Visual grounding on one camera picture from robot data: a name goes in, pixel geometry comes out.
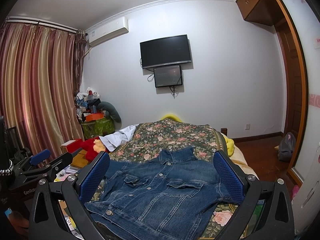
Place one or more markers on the white wardrobe door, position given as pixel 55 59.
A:
pixel 305 204

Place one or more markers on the wooden overhead cabinet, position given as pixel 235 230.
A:
pixel 266 12

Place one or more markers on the beige mattress sheet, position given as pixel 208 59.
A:
pixel 239 159

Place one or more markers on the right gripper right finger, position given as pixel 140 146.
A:
pixel 244 190

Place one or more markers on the white air conditioner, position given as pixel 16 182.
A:
pixel 108 31

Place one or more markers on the small wall monitor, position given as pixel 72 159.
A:
pixel 168 76

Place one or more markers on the black wall television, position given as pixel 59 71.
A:
pixel 165 51

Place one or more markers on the yellow blanket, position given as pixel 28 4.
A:
pixel 229 142

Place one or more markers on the blue denim jacket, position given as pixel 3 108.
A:
pixel 172 196

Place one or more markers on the floral bed cover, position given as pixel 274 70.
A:
pixel 151 138

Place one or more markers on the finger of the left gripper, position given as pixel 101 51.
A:
pixel 40 157
pixel 61 162

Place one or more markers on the green storage box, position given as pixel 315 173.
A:
pixel 101 127

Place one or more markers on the white shirt on bed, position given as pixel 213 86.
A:
pixel 118 138

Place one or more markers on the red plush toy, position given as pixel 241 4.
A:
pixel 93 147

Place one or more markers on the wooden door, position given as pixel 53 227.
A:
pixel 293 78

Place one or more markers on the grey backpack on floor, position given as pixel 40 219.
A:
pixel 286 147

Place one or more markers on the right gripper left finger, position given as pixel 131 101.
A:
pixel 79 189

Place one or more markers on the grey pillow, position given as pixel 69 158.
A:
pixel 109 112

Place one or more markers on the striped red gold curtain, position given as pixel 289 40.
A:
pixel 41 71

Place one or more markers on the pile of clutter clothes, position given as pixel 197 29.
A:
pixel 86 103

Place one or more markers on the orange box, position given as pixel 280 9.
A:
pixel 94 117

